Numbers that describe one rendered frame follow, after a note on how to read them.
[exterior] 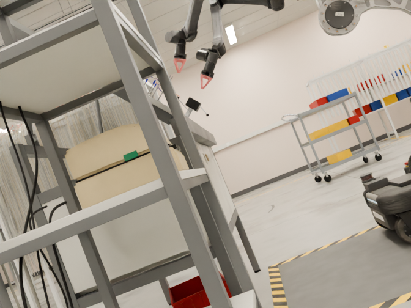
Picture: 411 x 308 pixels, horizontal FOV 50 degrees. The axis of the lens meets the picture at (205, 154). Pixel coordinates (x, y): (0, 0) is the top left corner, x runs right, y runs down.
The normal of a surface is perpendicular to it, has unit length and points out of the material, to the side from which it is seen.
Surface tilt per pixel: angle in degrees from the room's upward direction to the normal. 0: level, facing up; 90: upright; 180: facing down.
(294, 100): 90
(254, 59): 90
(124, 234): 90
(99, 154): 90
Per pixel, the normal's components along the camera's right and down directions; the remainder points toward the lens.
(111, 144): -0.05, -0.04
